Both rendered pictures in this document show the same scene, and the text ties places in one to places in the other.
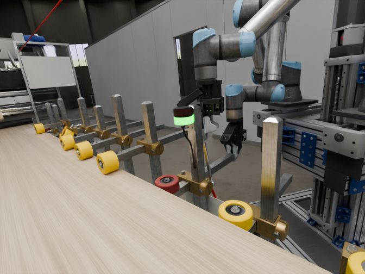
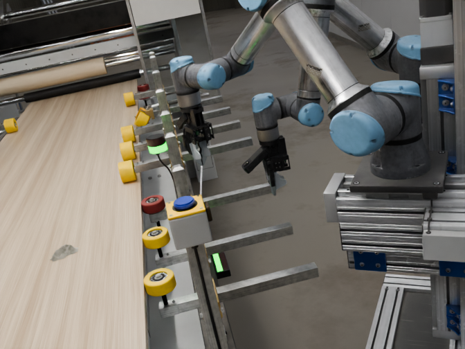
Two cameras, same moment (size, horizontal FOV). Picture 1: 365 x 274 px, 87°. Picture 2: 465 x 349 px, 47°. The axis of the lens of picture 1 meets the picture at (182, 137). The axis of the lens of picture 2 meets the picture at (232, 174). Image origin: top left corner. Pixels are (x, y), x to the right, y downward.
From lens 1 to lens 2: 140 cm
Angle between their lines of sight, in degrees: 37
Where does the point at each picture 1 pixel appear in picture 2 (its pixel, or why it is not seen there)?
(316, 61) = not seen: outside the picture
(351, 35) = (424, 33)
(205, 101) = (185, 128)
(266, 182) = not seen: hidden behind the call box
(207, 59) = (179, 89)
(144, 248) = (88, 238)
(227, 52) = (192, 85)
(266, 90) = (295, 109)
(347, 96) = (428, 128)
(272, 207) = not seen: hidden behind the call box
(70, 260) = (57, 233)
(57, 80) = (172, 8)
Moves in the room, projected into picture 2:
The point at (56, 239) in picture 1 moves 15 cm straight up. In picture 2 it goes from (59, 221) to (46, 182)
